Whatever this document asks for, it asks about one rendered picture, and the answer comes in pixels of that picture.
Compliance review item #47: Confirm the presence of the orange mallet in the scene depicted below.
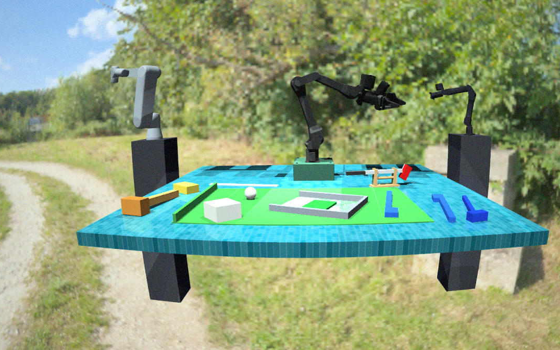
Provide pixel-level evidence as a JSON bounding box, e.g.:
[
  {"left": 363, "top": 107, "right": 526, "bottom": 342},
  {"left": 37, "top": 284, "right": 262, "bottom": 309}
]
[{"left": 121, "top": 190, "right": 179, "bottom": 216}]

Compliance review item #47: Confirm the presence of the green flat mat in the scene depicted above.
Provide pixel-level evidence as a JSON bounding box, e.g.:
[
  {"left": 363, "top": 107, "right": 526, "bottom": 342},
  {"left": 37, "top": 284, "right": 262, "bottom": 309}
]
[{"left": 172, "top": 187, "right": 434, "bottom": 226}]

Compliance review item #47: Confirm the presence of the white golf ball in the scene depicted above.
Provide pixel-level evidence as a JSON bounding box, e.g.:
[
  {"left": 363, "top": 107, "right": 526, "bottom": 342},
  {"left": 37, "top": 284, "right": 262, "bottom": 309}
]
[{"left": 244, "top": 187, "right": 257, "bottom": 199}]

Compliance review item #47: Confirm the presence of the yellow block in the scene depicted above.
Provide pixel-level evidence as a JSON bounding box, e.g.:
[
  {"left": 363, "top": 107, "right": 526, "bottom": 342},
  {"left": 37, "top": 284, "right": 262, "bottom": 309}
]
[{"left": 173, "top": 182, "right": 200, "bottom": 195}]

